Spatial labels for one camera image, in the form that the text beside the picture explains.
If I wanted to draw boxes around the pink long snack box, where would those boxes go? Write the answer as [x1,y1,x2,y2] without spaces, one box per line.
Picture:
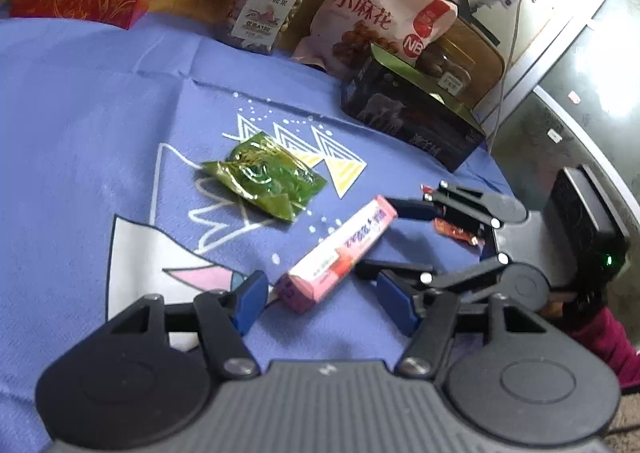
[274,195,398,313]

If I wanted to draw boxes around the red snack bag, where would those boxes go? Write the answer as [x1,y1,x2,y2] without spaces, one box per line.
[421,182,488,247]

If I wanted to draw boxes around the green translucent candy bag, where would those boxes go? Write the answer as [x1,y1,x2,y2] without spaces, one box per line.
[202,132,326,222]

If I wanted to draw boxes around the black tin box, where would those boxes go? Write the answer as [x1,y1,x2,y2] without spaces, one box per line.
[342,44,486,172]

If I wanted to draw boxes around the blue printed tablecloth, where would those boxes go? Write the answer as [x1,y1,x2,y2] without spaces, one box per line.
[1,14,509,452]

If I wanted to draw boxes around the pink twisted-dough snack bag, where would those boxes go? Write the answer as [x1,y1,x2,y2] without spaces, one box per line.
[293,0,458,80]

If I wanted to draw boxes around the nut jar gold lid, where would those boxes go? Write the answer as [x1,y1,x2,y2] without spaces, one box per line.
[215,0,304,55]

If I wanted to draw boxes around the white cable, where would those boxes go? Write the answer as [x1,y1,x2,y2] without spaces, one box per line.
[482,0,532,154]

